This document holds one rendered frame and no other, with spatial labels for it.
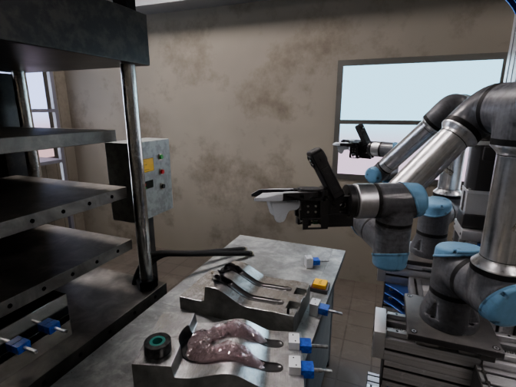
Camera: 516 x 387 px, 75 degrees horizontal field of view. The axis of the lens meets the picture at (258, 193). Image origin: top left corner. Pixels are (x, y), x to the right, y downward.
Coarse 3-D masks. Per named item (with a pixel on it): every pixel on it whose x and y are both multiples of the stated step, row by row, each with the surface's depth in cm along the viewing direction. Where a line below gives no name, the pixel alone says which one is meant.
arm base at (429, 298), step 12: (432, 300) 94; (444, 300) 91; (456, 300) 89; (420, 312) 98; (432, 312) 94; (444, 312) 91; (456, 312) 90; (468, 312) 89; (432, 324) 93; (444, 324) 90; (456, 324) 89; (468, 324) 90
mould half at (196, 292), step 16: (208, 272) 162; (224, 272) 147; (256, 272) 154; (192, 288) 148; (208, 288) 135; (224, 288) 135; (256, 288) 143; (304, 288) 142; (192, 304) 140; (208, 304) 137; (224, 304) 133; (240, 304) 131; (256, 304) 131; (272, 304) 131; (304, 304) 138; (256, 320) 129; (272, 320) 127; (288, 320) 124
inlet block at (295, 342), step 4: (292, 336) 113; (296, 336) 113; (292, 340) 111; (296, 340) 111; (300, 340) 113; (304, 340) 113; (308, 340) 113; (292, 344) 110; (296, 344) 110; (300, 344) 111; (304, 344) 111; (308, 344) 111; (312, 344) 112; (316, 344) 112; (320, 344) 112; (292, 348) 110; (296, 348) 110; (300, 348) 111; (304, 348) 110; (308, 348) 110; (320, 348) 112; (324, 348) 112; (304, 352) 111; (308, 352) 111
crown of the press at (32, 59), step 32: (0, 0) 88; (32, 0) 95; (64, 0) 104; (96, 0) 115; (128, 0) 130; (0, 32) 89; (32, 32) 96; (64, 32) 105; (96, 32) 116; (128, 32) 130; (0, 64) 139; (32, 64) 139; (64, 64) 139; (96, 64) 139
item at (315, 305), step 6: (312, 300) 139; (318, 300) 139; (312, 306) 137; (318, 306) 136; (324, 306) 137; (312, 312) 138; (318, 312) 137; (324, 312) 136; (330, 312) 136; (336, 312) 135
